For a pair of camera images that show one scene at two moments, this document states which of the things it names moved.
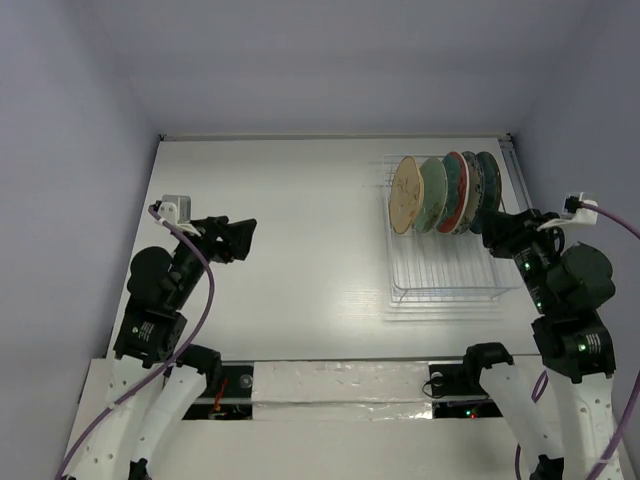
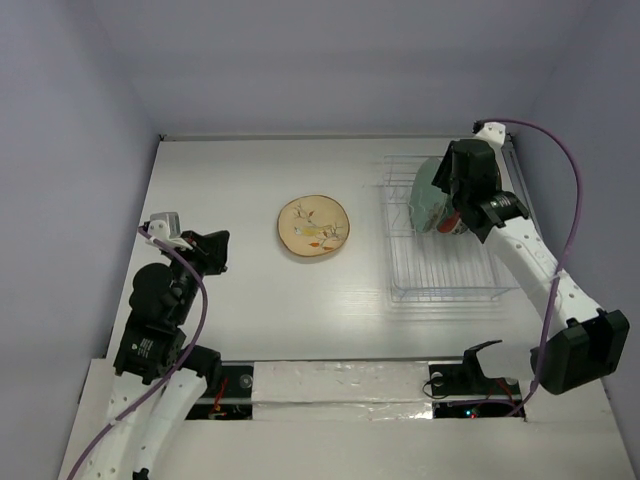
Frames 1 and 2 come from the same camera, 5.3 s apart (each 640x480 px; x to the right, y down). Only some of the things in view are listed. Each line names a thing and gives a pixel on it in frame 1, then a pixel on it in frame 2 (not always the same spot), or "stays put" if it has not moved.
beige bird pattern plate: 406,194 → 313,225
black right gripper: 505,233 → 451,176
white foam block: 341,390 stays put
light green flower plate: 435,194 stays put
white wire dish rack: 439,266 stays put
